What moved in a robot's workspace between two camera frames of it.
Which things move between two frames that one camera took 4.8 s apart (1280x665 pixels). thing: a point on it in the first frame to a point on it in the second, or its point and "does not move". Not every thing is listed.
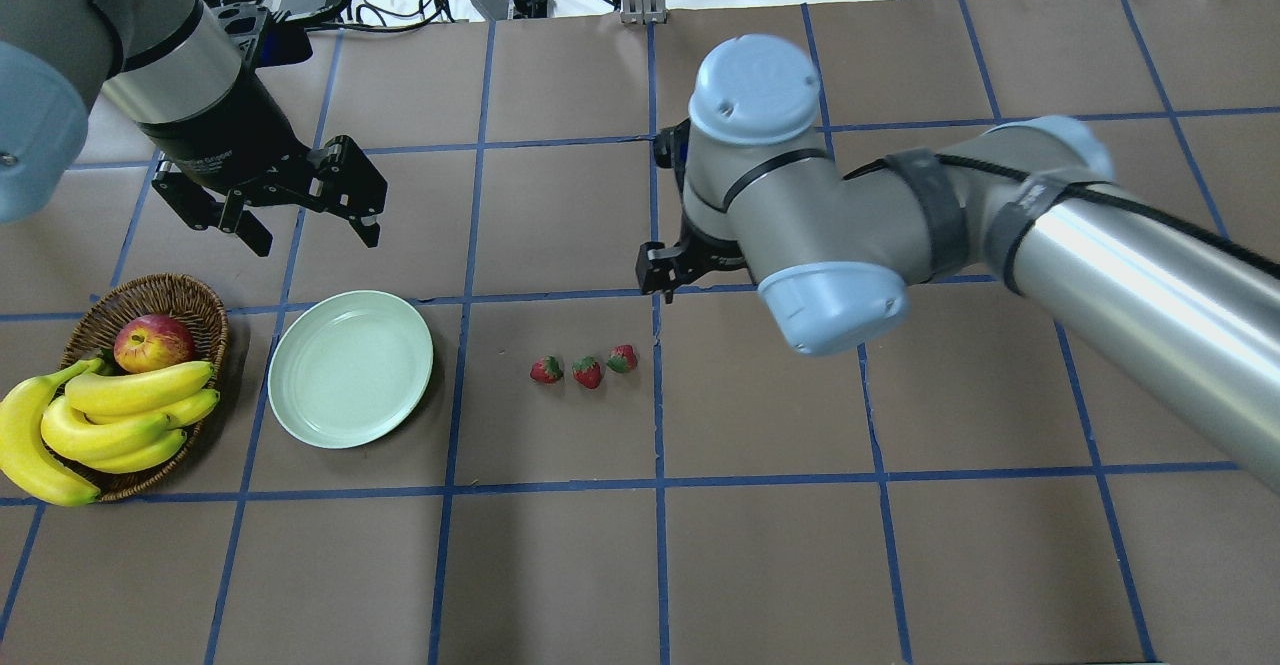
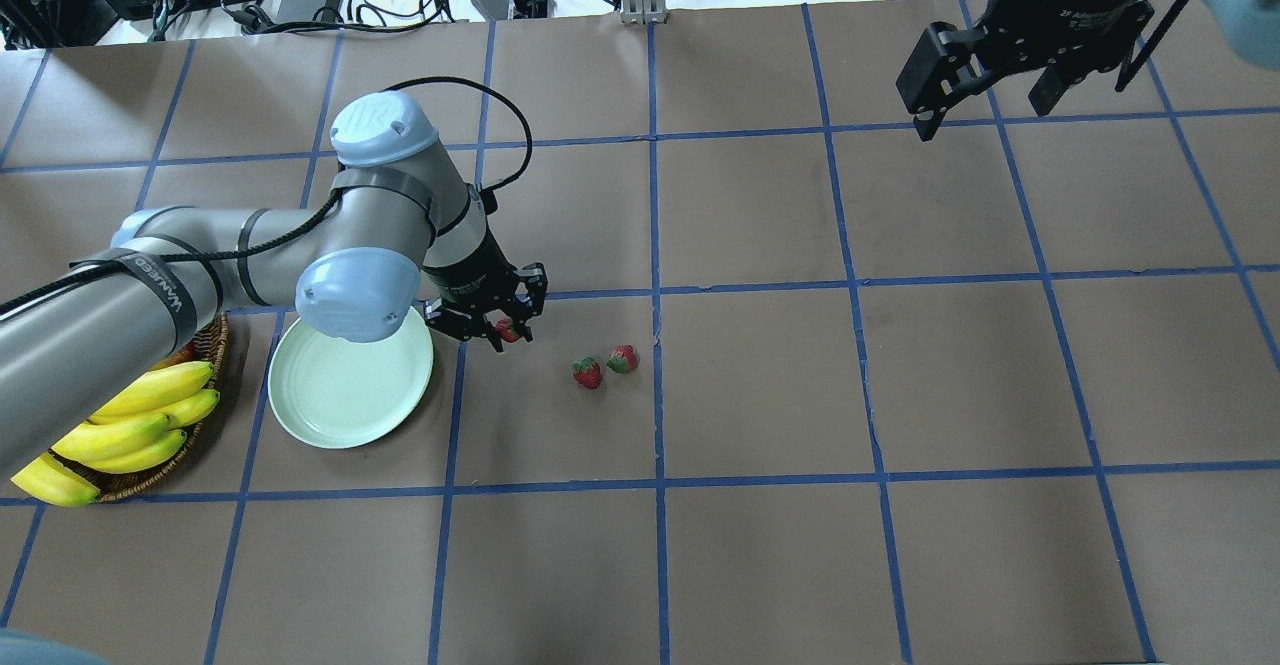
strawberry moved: x=623 y=358 does not move
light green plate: x=351 y=369 does not move
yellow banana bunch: x=96 y=423 does not move
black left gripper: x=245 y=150 to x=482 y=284
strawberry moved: x=587 y=371 does not move
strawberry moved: x=546 y=370 to x=503 y=327
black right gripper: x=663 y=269 to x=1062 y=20
